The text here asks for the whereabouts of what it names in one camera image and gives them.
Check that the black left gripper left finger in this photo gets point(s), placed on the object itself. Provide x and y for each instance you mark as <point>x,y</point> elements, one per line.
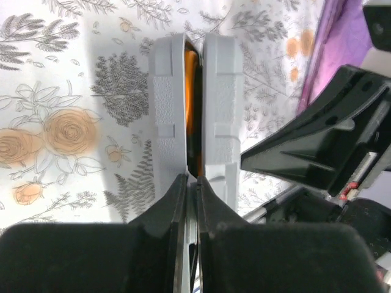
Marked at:
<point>145,255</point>

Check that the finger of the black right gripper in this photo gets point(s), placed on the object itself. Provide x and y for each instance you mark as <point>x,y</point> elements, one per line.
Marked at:
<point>343,136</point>

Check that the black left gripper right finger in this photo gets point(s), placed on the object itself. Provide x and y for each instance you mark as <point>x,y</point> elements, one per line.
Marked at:
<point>237,256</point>

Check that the grey plastic tool case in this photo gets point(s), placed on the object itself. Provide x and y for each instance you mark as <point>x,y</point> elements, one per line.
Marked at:
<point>222,112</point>

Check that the orange tape measure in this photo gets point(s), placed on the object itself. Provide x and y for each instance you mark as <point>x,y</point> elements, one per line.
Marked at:
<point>193,109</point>

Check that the purple princess print bag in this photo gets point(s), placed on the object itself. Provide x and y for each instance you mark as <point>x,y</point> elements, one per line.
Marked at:
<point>341,38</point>

